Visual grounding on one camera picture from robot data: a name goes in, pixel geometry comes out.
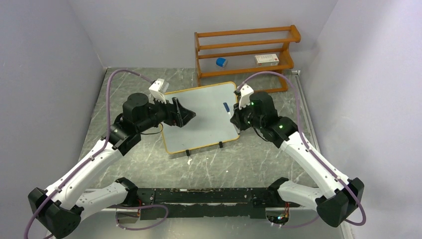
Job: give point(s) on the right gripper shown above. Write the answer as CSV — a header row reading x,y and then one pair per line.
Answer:
x,y
236,118

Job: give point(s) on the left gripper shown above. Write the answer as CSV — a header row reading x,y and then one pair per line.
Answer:
x,y
178,118

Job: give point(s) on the white blue whiteboard marker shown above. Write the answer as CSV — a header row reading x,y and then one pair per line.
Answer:
x,y
230,116

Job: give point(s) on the yellow framed whiteboard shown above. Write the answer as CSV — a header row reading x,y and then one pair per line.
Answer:
x,y
210,126

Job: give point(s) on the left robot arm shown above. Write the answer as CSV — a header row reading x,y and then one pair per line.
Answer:
x,y
63,205

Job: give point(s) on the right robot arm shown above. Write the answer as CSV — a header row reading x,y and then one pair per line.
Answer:
x,y
336,196

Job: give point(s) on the blue eraser block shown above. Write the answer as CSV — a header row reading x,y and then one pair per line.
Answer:
x,y
221,62

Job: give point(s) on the orange wooden shelf rack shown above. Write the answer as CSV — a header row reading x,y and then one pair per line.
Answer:
x,y
239,47

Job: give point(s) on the white red cardboard box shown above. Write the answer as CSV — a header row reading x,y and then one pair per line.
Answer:
x,y
265,60

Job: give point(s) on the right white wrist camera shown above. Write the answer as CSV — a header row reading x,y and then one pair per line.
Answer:
x,y
245,92

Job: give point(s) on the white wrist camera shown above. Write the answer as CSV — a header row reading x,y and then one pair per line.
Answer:
x,y
245,92
157,90

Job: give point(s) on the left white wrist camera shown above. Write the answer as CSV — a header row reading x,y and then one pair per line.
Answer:
x,y
157,90

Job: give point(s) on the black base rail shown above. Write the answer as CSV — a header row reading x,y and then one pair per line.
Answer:
x,y
208,202

